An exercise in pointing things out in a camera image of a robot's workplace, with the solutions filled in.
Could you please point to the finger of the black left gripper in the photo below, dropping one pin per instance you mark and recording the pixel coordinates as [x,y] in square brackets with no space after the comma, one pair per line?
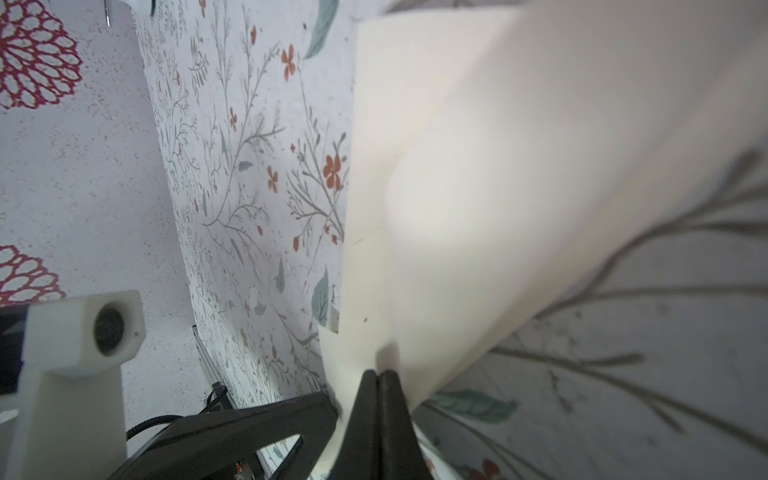
[196,447]

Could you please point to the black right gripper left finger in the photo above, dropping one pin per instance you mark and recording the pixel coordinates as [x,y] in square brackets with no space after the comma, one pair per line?
[359,454]

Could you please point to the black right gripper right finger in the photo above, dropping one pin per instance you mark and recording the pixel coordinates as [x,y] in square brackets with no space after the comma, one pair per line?
[400,455]

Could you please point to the cream square paper sheet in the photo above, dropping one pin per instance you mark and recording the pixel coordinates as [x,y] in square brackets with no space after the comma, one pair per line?
[506,159]

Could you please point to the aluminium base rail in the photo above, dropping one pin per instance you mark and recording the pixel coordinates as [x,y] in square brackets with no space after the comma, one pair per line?
[208,366]

